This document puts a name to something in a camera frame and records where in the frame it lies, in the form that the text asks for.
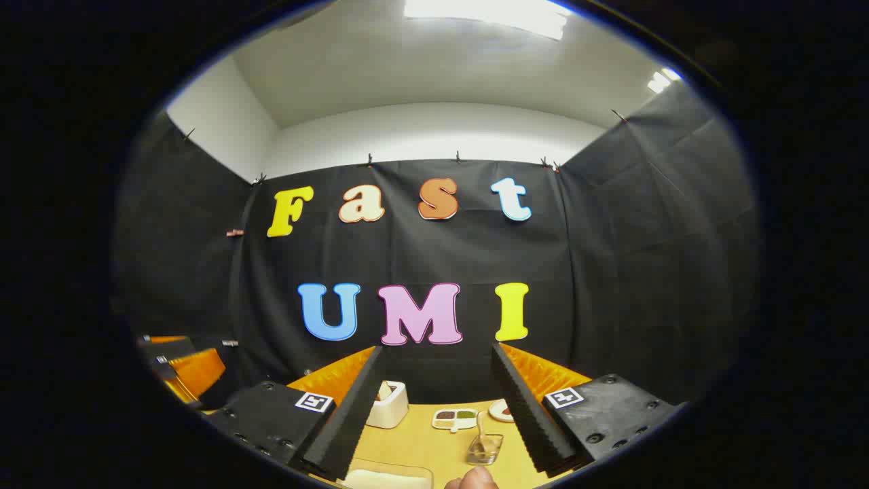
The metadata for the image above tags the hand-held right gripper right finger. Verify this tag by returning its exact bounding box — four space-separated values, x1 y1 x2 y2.
490 342 683 476

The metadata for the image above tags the white toaster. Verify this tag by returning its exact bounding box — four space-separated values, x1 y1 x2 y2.
367 380 410 430

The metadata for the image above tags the large ceiling light panel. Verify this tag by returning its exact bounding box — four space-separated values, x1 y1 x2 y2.
404 0 572 40

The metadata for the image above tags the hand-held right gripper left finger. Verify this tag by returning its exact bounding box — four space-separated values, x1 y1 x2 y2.
204 345 385 483

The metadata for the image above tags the black backdrop cloth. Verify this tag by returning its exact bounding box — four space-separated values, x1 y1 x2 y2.
114 80 760 408

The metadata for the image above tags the wooden spoon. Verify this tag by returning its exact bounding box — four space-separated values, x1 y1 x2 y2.
473 411 496 463

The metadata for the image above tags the white divided bean dish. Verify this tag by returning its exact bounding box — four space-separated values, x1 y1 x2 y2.
432 408 479 431

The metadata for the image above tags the clear chopstick holder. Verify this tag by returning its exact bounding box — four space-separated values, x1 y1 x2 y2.
466 433 504 467

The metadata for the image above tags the white box of rice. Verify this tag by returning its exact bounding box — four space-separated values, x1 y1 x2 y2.
337 458 435 489

